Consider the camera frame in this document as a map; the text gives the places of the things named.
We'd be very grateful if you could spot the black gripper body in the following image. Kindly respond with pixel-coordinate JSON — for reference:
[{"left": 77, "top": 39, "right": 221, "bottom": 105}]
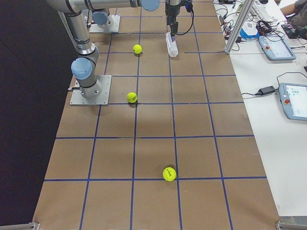
[{"left": 165, "top": 0, "right": 193, "bottom": 27}]

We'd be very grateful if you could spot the clear tennis ball can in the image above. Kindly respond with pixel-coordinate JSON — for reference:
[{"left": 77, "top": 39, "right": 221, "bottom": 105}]
[{"left": 165, "top": 32, "right": 178, "bottom": 58}]

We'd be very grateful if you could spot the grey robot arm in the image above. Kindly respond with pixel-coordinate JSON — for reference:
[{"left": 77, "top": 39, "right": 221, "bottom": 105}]
[
  {"left": 47, "top": 0, "right": 194, "bottom": 40},
  {"left": 59, "top": 11, "right": 101, "bottom": 98}
]

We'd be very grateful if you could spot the tennis ball near arm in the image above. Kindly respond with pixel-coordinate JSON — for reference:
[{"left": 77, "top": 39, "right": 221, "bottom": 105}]
[{"left": 126, "top": 92, "right": 138, "bottom": 104}]

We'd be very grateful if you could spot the tennis ball by torn tape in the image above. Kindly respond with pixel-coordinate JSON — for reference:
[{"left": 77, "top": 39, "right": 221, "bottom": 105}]
[{"left": 133, "top": 44, "right": 142, "bottom": 55}]

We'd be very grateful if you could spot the tennis ball table centre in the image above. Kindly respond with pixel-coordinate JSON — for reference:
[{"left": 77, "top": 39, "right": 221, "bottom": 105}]
[{"left": 163, "top": 167, "right": 177, "bottom": 182}]

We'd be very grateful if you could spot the blue white cardboard box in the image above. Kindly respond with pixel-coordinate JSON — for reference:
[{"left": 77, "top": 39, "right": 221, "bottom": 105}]
[{"left": 240, "top": 21, "right": 260, "bottom": 40}]

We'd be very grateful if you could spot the far teach pendant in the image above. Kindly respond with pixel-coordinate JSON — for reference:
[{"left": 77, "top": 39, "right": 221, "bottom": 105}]
[{"left": 258, "top": 36, "right": 296, "bottom": 61}]

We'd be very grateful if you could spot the teach pendant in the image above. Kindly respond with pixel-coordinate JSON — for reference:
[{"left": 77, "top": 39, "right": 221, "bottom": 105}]
[
  {"left": 258, "top": 36, "right": 296, "bottom": 61},
  {"left": 279, "top": 82, "right": 307, "bottom": 121}
]

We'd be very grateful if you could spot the black power adapter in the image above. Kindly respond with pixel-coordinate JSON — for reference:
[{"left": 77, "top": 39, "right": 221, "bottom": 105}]
[{"left": 257, "top": 86, "right": 276, "bottom": 96}]

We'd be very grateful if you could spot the near teach pendant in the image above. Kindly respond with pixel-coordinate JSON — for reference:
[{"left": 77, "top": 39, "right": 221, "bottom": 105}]
[{"left": 279, "top": 82, "right": 307, "bottom": 121}]

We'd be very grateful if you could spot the aluminium frame post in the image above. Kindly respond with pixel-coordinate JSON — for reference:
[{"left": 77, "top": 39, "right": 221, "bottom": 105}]
[{"left": 224, "top": 0, "right": 254, "bottom": 54}]

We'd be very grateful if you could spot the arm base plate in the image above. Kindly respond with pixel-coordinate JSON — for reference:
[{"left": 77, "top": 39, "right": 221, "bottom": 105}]
[
  {"left": 69, "top": 75, "right": 112, "bottom": 106},
  {"left": 89, "top": 14, "right": 121, "bottom": 34}
]

